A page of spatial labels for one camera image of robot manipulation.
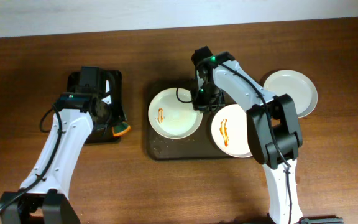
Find orange green sponge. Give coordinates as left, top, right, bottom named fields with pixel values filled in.
left=112, top=121, right=131, bottom=137

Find white plate top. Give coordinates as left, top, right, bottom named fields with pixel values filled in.
left=148, top=88, right=203, bottom=139

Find white plate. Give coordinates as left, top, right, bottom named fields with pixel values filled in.
left=148, top=88, right=203, bottom=139
left=211, top=104, right=252, bottom=158
left=264, top=70, right=318, bottom=118

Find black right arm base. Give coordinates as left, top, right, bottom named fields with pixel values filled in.
left=299, top=217, right=344, bottom=224

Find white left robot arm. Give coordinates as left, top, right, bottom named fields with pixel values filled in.
left=0, top=67, right=131, bottom=223

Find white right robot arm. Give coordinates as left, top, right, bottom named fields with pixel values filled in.
left=191, top=47, right=303, bottom=223

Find small black tray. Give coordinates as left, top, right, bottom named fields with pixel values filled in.
left=67, top=67, right=126, bottom=144

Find large brown tray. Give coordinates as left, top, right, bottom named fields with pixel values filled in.
left=145, top=76, right=254, bottom=161

